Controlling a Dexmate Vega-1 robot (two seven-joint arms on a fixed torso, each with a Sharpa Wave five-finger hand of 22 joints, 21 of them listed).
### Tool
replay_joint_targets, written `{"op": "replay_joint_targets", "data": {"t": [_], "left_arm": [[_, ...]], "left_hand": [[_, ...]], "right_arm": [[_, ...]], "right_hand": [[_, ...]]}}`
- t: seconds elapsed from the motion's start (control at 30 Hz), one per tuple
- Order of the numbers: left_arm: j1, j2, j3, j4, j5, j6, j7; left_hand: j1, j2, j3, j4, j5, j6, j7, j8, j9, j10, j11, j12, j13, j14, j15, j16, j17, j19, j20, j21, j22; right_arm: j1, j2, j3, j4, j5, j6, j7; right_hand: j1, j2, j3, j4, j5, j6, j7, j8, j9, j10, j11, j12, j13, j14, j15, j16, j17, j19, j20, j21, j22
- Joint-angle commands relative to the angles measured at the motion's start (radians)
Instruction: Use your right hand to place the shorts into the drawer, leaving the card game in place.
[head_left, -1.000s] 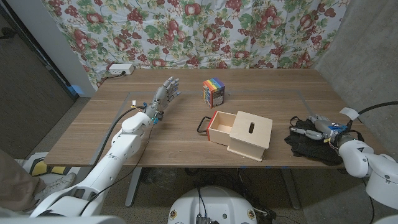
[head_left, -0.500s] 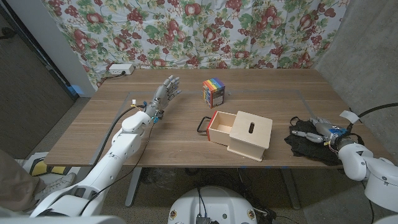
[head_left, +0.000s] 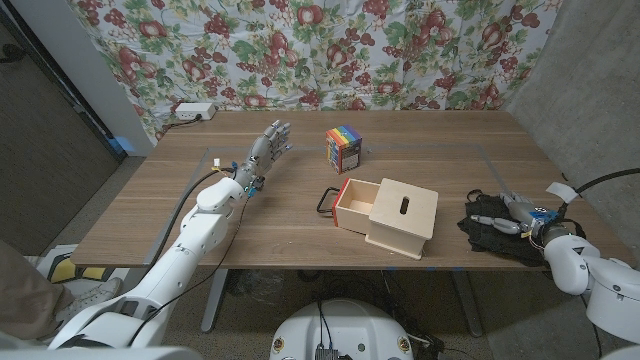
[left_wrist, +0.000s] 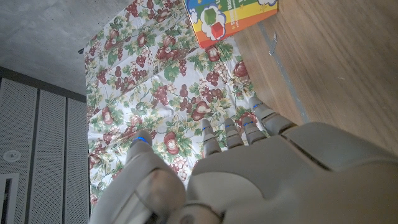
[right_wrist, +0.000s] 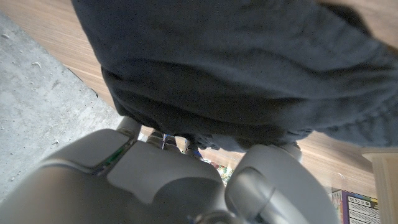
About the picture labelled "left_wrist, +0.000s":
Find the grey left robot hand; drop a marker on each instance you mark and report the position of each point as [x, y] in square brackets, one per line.
[280, 180]

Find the rainbow card game box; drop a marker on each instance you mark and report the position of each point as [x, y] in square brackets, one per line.
[230, 18]

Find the grey tape outline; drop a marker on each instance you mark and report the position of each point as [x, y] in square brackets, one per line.
[286, 77]

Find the floral fruit backdrop cloth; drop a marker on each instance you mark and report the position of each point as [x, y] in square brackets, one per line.
[155, 87]

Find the round white ceiling sensor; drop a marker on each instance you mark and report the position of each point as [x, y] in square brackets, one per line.
[12, 155]

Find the white ceiling vent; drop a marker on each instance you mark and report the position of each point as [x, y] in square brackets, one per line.
[4, 199]

